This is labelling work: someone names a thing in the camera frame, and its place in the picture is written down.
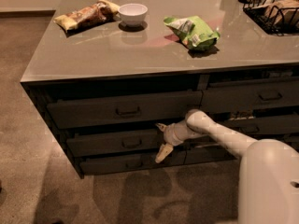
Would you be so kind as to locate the grey drawer cabinet island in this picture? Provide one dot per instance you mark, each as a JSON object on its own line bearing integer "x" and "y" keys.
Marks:
{"x": 111, "y": 60}

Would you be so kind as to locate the white bowl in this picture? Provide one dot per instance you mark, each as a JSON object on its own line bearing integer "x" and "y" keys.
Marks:
{"x": 133, "y": 14}

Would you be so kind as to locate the drawer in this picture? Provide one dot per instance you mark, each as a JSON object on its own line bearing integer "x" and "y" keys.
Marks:
{"x": 109, "y": 143}
{"x": 123, "y": 109}
{"x": 265, "y": 125}
{"x": 278, "y": 93}
{"x": 132, "y": 162}
{"x": 202, "y": 151}

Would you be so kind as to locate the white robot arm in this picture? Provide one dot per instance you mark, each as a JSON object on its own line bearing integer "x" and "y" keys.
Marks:
{"x": 268, "y": 191}

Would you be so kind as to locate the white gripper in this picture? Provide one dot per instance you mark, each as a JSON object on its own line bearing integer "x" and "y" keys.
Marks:
{"x": 170, "y": 134}

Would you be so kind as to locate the green chip bag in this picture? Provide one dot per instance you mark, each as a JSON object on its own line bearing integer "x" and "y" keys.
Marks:
{"x": 193, "y": 32}

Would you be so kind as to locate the brown yellow snack bag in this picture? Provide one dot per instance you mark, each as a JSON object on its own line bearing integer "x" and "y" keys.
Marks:
{"x": 100, "y": 12}

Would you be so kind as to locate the black wire basket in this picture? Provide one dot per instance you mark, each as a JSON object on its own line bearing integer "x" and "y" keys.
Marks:
{"x": 255, "y": 10}

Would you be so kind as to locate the brown bag in basket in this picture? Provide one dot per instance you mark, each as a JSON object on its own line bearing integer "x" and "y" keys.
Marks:
{"x": 282, "y": 13}

